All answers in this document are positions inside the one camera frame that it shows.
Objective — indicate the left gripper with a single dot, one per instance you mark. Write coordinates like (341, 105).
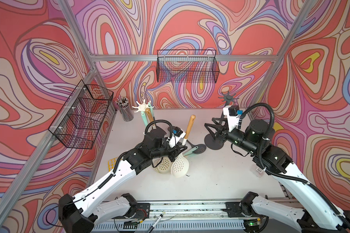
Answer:
(175, 151)

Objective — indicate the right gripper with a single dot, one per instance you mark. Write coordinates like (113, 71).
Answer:
(221, 133)

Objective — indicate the dark grey utensil rack stand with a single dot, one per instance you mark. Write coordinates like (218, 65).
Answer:
(229, 100)

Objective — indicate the cream skimmer wooden handle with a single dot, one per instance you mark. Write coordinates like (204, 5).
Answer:
(149, 114)

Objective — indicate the grey skimmer mint handle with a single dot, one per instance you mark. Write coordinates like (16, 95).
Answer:
(151, 111)

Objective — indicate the cream skimmer mint handle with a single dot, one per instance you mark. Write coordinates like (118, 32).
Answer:
(144, 117)

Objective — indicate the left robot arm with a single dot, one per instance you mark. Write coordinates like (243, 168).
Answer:
(81, 212)

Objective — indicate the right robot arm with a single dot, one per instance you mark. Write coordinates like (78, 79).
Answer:
(252, 131)

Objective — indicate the cream skimmer on table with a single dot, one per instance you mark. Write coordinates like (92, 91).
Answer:
(164, 166)

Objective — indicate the cream utensil rack stand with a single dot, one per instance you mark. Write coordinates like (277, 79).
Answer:
(141, 107)

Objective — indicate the pen holder cup with pens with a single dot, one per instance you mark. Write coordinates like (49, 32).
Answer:
(125, 108)

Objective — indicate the yellow calculator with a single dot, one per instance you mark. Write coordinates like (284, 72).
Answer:
(111, 163)

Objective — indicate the black marker pen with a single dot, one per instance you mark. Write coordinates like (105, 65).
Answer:
(155, 223)

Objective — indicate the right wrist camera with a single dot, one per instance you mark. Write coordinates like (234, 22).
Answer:
(232, 113)

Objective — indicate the mint handle utensil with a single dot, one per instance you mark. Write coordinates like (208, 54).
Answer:
(190, 151)

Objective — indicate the grey slotted spoon mint handle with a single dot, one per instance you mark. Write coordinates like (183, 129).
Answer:
(198, 149)

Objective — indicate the black wire basket back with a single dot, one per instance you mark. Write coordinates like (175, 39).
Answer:
(187, 66)

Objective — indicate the black wire basket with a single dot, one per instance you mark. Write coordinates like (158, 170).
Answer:
(86, 109)
(187, 66)

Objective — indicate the black wire basket left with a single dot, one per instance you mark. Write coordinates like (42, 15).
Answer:
(86, 109)

